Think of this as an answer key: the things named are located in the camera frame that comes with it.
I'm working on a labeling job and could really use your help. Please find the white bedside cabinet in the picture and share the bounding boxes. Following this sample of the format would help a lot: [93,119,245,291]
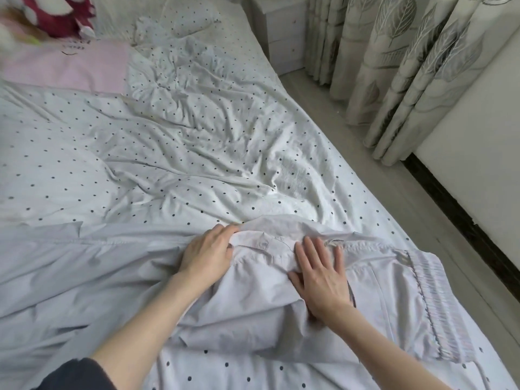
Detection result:
[244,0,310,76]

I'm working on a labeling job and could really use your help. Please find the white pillow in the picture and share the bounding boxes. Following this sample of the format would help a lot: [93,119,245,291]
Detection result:
[93,0,245,41]

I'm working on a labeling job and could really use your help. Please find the red white plush toy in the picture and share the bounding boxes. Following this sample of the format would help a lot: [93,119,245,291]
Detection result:
[20,0,99,41]

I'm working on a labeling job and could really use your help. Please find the plush toys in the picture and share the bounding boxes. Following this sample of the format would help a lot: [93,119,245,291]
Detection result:
[0,8,34,49]

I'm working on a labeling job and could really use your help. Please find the person's black left sleeve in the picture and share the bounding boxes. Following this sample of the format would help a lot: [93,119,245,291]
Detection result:
[36,357,119,390]

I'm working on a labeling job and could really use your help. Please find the white dotted bed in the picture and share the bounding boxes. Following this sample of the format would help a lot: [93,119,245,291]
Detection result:
[0,0,520,390]

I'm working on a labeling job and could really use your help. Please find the person's left hand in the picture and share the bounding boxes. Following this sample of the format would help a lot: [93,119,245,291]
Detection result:
[177,224,242,291]

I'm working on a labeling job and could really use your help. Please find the striped beige curtain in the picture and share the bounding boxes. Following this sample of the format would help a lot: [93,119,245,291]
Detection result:
[304,0,520,167]

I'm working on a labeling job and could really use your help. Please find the person's left forearm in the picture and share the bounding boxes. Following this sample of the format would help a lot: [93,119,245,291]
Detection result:
[89,276,208,390]

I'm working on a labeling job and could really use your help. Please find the light grey smocked garment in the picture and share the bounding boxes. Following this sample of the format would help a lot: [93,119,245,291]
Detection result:
[0,215,480,390]

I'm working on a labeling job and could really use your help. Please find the person's right hand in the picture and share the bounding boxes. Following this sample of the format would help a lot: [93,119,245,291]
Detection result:
[288,235,356,326]

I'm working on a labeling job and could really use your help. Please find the person's right forearm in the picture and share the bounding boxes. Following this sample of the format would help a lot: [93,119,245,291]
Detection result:
[329,306,452,390]

